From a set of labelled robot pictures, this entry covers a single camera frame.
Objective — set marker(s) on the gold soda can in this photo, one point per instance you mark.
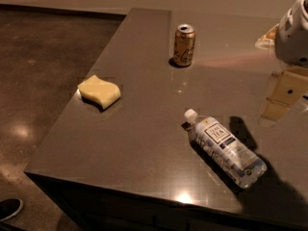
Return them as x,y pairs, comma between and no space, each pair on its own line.
184,41

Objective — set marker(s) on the black shoe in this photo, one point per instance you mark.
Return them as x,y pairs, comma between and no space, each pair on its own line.
10,208

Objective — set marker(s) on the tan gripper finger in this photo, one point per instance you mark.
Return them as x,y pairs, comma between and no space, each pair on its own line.
291,84

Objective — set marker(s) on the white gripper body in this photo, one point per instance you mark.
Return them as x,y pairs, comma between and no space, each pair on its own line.
293,38

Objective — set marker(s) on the clear plastic water bottle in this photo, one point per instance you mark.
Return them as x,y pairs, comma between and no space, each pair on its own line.
242,165

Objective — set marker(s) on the yellow sponge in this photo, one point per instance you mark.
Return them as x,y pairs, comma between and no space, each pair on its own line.
101,92

